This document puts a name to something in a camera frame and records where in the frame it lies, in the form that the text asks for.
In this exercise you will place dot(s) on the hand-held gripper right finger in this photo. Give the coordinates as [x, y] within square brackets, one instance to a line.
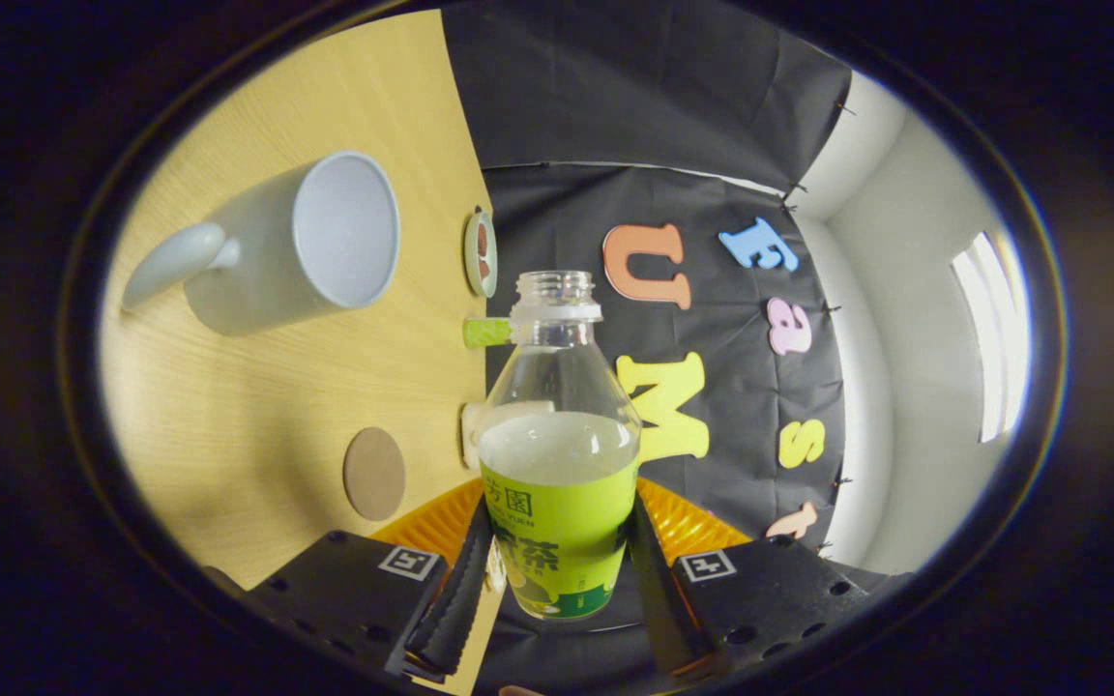
[659, 590]

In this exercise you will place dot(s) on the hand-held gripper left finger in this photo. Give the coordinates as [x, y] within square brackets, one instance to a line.
[465, 590]

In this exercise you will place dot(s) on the green label juice bottle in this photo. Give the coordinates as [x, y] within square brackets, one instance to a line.
[557, 522]

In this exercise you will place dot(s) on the round brown coaster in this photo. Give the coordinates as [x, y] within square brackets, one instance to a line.
[374, 474]

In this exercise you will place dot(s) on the white cup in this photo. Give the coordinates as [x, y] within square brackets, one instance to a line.
[257, 261]

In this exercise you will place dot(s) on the slim capped drink bottle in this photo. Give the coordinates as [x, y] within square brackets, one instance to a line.
[484, 333]

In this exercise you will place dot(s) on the white toaster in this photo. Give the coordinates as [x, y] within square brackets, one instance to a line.
[469, 435]

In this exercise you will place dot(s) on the wooden table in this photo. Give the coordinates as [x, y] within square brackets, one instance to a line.
[228, 406]

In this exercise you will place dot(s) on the brown food piece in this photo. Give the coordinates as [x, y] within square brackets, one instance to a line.
[486, 267]
[484, 238]

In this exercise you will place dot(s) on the pale green plate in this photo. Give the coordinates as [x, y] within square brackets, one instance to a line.
[471, 253]

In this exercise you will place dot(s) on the ceiling light panel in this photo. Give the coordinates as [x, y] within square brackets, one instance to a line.
[992, 338]

